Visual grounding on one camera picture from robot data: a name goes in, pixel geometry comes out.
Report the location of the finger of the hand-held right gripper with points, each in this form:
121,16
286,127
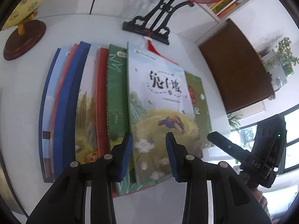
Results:
229,145

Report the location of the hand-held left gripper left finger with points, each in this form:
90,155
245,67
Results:
126,156

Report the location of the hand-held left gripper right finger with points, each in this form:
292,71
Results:
171,158

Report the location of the pale meadow cover book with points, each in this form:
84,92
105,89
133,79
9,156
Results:
158,98

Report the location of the fanned pile of picture books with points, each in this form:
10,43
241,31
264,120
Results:
70,98

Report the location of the person's right forearm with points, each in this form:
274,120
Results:
262,205

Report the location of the row of white blue books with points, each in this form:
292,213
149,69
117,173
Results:
230,2

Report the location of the green floor plant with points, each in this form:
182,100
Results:
234,121

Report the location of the grey container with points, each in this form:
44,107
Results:
279,79

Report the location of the brown wooden cabinet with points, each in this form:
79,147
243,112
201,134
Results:
236,70

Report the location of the potted plant on cabinet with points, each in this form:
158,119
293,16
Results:
283,51

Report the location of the red tassel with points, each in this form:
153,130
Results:
155,49

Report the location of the embroidered round fan on stand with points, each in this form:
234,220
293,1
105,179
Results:
158,16

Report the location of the beige globe on wooden base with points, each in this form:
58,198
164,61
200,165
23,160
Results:
25,39

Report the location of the dark window frame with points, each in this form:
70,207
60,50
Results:
290,142

